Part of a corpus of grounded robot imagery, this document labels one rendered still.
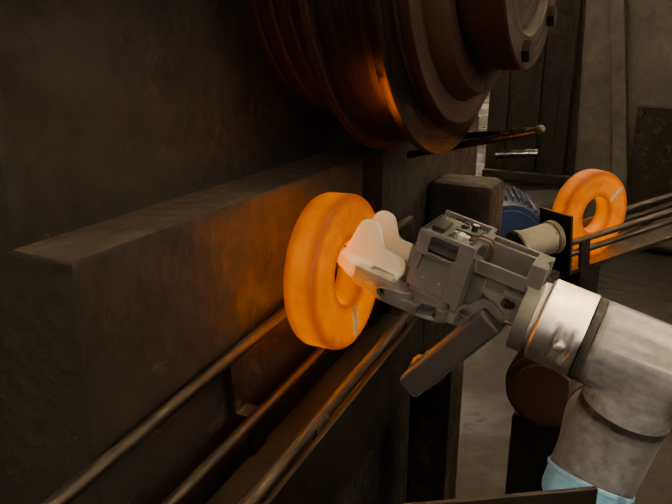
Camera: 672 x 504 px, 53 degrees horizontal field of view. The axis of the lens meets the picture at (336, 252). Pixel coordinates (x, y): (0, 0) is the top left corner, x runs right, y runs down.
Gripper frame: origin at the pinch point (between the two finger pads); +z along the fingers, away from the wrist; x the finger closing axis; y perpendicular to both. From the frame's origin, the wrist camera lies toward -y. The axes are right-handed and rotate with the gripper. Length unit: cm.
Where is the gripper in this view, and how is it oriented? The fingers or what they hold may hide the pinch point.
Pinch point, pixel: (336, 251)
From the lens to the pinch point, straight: 68.0
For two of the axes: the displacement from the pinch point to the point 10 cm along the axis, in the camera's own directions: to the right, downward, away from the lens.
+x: -4.6, 2.8, -8.4
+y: 2.2, -8.8, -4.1
